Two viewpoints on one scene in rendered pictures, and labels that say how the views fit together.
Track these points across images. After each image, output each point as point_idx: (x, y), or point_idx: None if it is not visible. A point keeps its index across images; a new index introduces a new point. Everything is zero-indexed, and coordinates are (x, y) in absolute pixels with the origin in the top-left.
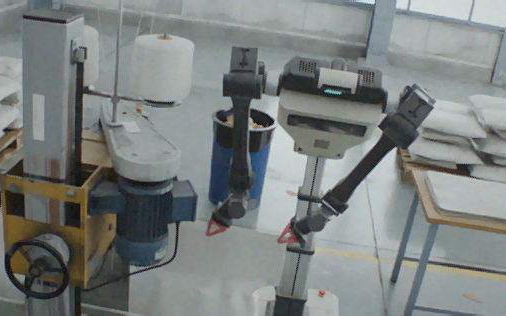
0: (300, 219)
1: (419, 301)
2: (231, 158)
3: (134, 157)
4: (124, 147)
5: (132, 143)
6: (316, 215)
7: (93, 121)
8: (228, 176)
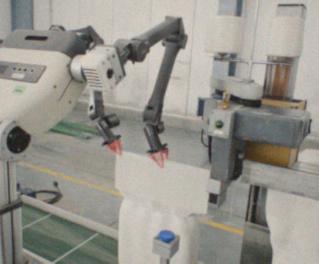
0: (111, 133)
1: None
2: (160, 102)
3: (235, 77)
4: (240, 78)
5: (236, 78)
6: (116, 116)
7: (266, 108)
8: (161, 115)
